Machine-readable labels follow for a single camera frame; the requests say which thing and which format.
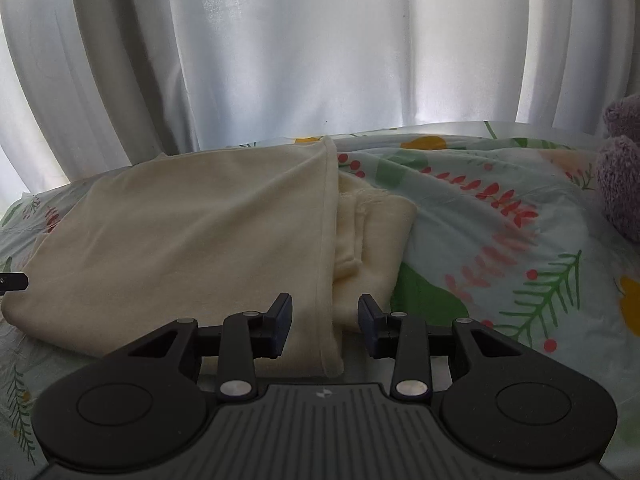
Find cream knit sweater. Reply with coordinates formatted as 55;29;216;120
1;137;419;379

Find white curtain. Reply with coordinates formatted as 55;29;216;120
0;0;640;196

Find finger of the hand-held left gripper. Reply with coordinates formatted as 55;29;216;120
0;272;30;295

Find purple plush teddy bear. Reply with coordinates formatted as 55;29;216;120
594;94;640;244

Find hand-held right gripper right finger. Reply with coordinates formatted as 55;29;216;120
358;294;543;402

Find floral bedsheet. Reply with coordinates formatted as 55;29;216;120
0;120;640;476

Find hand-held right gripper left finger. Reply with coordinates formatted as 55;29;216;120
107;292;294;402

